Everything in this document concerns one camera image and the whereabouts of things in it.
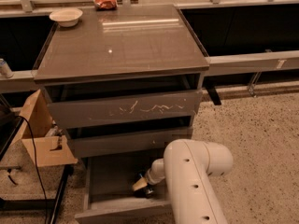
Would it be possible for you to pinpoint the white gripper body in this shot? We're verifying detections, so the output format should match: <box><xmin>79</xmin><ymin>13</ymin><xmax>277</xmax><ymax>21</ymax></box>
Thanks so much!
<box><xmin>145</xmin><ymin>167</ymin><xmax>164</xmax><ymax>185</ymax></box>

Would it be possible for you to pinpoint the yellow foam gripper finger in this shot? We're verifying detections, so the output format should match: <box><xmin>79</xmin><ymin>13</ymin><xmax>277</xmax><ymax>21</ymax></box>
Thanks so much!
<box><xmin>132</xmin><ymin>177</ymin><xmax>148</xmax><ymax>192</ymax></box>

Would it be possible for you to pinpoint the blue redbull can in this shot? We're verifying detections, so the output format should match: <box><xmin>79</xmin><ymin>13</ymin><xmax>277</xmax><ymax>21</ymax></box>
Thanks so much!
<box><xmin>134</xmin><ymin>172</ymin><xmax>154</xmax><ymax>199</ymax></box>

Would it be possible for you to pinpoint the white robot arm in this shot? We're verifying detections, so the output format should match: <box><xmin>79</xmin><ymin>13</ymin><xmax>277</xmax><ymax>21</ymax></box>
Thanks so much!
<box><xmin>133</xmin><ymin>139</ymin><xmax>234</xmax><ymax>224</ymax></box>

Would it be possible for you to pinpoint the grey bottom drawer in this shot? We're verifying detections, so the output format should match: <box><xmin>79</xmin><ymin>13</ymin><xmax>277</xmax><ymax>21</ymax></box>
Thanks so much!
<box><xmin>75</xmin><ymin>148</ymin><xmax>171</xmax><ymax>224</ymax></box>

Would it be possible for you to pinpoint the grey drawer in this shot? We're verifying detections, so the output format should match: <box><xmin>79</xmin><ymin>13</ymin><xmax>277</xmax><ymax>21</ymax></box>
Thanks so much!
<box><xmin>75</xmin><ymin>148</ymin><xmax>171</xmax><ymax>224</ymax></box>
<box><xmin>68</xmin><ymin>127</ymin><xmax>193</xmax><ymax>158</ymax></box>
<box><xmin>48</xmin><ymin>91</ymin><xmax>202</xmax><ymax>129</ymax></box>

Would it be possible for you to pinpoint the grey middle drawer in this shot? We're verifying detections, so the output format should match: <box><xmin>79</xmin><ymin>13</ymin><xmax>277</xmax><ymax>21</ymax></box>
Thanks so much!
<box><xmin>68</xmin><ymin>127</ymin><xmax>193</xmax><ymax>158</ymax></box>

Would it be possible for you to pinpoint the grey top drawer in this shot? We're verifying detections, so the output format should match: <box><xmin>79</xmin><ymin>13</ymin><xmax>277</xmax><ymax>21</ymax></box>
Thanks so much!
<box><xmin>48</xmin><ymin>91</ymin><xmax>202</xmax><ymax>129</ymax></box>

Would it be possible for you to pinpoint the grey drawer cabinet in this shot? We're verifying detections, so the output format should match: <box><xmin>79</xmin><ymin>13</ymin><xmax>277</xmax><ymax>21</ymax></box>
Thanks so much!
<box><xmin>33</xmin><ymin>4</ymin><xmax>210</xmax><ymax>161</ymax></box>

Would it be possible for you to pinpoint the white can on ledge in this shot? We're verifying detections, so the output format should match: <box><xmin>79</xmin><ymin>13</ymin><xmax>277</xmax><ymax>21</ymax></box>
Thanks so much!
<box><xmin>0</xmin><ymin>59</ymin><xmax>13</xmax><ymax>78</ymax></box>

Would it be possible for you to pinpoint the cardboard box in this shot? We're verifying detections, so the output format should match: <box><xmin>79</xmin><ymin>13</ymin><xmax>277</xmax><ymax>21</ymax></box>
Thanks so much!
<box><xmin>14</xmin><ymin>90</ymin><xmax>78</xmax><ymax>167</ymax></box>

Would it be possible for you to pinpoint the white bowl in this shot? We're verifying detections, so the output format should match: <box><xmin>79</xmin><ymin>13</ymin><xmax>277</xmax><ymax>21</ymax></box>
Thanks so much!
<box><xmin>50</xmin><ymin>8</ymin><xmax>83</xmax><ymax>27</ymax></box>

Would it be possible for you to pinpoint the red crumpled snack bag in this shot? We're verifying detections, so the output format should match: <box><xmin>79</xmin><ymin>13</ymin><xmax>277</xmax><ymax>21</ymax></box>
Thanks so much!
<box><xmin>93</xmin><ymin>0</ymin><xmax>118</xmax><ymax>10</ymax></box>

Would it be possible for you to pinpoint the black cable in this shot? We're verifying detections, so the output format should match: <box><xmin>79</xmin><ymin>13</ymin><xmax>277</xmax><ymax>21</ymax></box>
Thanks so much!
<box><xmin>17</xmin><ymin>115</ymin><xmax>50</xmax><ymax>224</ymax></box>

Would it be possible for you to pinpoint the black metal cart frame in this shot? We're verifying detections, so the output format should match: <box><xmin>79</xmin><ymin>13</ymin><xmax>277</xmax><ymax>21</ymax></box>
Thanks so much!
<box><xmin>0</xmin><ymin>105</ymin><xmax>74</xmax><ymax>224</ymax></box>

